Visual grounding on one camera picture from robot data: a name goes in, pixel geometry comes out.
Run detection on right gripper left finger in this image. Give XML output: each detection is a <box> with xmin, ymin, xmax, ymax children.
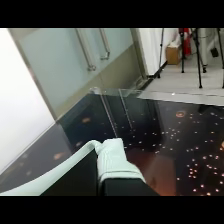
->
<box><xmin>41</xmin><ymin>148</ymin><xmax>99</xmax><ymax>197</ymax></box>

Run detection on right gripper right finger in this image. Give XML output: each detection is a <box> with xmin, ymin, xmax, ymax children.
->
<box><xmin>99</xmin><ymin>178</ymin><xmax>160</xmax><ymax>197</ymax></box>

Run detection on pale green T-shirt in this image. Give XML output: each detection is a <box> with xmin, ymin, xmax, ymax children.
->
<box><xmin>0</xmin><ymin>137</ymin><xmax>148</xmax><ymax>197</ymax></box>

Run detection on cardboard box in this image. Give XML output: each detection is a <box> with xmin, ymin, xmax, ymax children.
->
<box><xmin>165</xmin><ymin>44</ymin><xmax>183</xmax><ymax>66</ymax></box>

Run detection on black tripod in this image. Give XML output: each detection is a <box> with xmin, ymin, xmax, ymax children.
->
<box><xmin>155</xmin><ymin>28</ymin><xmax>166</xmax><ymax>80</ymax></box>
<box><xmin>179</xmin><ymin>28</ymin><xmax>208</xmax><ymax>90</ymax></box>

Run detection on metal door handle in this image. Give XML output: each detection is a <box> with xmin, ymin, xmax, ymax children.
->
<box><xmin>75</xmin><ymin>28</ymin><xmax>97</xmax><ymax>72</ymax></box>
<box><xmin>98</xmin><ymin>28</ymin><xmax>111</xmax><ymax>61</ymax></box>

